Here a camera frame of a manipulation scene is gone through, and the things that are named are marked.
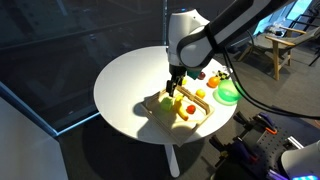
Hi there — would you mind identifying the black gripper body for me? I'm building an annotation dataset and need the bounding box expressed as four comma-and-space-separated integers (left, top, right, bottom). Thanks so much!
168, 64, 188, 85

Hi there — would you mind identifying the light green block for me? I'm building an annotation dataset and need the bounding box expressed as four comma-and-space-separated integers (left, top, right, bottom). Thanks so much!
160, 97, 174, 112

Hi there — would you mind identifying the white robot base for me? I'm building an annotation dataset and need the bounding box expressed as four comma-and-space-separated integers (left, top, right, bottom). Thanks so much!
280, 139, 320, 180

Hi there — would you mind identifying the slatted wooden tray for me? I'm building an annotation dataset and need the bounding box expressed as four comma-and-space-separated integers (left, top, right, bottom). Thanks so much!
140, 84, 215, 146

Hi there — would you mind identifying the yellow toy banana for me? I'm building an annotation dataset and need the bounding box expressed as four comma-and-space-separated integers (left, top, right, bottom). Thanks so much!
173, 94, 190, 122

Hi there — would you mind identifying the red toy tomato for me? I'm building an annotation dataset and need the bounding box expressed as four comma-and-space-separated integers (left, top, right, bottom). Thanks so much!
186, 104, 197, 115

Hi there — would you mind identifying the yellow-orange round toy fruit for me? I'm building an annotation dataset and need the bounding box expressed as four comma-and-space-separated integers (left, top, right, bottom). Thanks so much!
195, 88, 206, 99

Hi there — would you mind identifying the orange toy orange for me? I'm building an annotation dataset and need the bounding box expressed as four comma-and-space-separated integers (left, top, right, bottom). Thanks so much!
207, 76, 221, 89

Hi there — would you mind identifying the black white patterned cube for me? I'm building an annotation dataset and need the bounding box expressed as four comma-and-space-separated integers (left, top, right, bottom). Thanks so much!
215, 69, 232, 81

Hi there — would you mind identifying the translucent green plastic bowl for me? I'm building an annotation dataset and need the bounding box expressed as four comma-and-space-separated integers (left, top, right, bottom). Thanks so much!
213, 79, 244, 106

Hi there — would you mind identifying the purple clamp with orange tip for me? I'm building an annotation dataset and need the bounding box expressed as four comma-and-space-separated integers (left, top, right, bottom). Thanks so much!
229, 138, 261, 163

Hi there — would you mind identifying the dark blue clamp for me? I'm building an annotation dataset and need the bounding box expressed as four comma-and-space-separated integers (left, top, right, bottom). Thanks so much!
253, 111, 278, 136

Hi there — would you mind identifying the wooden armchair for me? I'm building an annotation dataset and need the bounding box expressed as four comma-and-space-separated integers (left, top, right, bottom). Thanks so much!
238, 24, 320, 81

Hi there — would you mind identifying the black perforated breadboard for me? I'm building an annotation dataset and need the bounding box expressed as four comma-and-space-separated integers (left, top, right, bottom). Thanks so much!
246, 104, 320, 180

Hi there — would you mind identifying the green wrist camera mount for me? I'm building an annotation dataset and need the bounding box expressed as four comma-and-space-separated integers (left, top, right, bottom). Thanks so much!
185, 68, 201, 80

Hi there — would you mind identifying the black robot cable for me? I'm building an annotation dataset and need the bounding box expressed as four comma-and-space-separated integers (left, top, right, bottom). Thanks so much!
221, 31, 320, 121

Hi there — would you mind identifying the white table pedestal base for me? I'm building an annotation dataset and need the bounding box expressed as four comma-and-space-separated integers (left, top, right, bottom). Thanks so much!
164, 143, 181, 178

